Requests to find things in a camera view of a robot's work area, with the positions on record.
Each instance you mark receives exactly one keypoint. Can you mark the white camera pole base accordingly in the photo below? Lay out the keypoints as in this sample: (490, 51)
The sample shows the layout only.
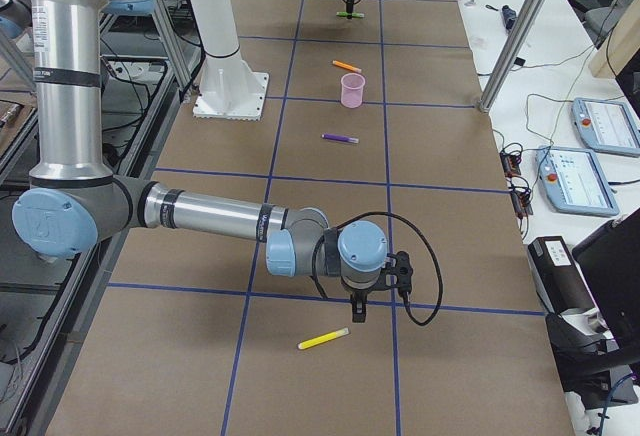
(228, 88)

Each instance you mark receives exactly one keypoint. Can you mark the teach pendant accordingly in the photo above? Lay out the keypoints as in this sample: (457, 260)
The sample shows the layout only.
(574, 181)
(606, 126)

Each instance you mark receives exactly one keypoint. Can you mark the purple highlighter pen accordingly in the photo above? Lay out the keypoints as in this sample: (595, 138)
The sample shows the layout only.
(340, 138)

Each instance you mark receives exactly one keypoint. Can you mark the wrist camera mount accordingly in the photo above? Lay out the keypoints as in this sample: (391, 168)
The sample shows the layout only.
(398, 274)

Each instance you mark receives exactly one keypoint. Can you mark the far teach pendant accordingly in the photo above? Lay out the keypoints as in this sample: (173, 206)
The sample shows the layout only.
(606, 126)

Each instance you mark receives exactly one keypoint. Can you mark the orange highlighter pen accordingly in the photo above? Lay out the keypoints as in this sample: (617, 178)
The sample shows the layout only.
(346, 66)

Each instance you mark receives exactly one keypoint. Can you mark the pink mesh pen holder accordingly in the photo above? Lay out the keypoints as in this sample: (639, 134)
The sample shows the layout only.
(352, 88)

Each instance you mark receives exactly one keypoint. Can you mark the near teach pendant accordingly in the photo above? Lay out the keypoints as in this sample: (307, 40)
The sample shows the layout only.
(574, 181)

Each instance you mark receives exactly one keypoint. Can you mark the far USB hub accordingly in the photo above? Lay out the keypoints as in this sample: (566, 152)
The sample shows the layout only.
(510, 162)

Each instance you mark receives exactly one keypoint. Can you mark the black printer box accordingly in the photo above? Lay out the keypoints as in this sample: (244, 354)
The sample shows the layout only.
(557, 279)

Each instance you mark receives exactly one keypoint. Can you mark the aluminium frame post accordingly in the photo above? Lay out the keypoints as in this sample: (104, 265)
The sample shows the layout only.
(526, 18)

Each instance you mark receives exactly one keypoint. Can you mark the usb hub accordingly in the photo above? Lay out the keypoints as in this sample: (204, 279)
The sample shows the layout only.
(521, 201)
(510, 162)

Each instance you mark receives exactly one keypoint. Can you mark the green highlighter pen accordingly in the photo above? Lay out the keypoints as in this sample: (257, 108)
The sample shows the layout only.
(347, 15)

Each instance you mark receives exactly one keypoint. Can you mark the near USB hub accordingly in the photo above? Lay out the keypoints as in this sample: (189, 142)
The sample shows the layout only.
(521, 201)

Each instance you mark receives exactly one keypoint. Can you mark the yellow highlighter pen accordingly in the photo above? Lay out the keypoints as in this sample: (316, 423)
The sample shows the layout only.
(322, 339)

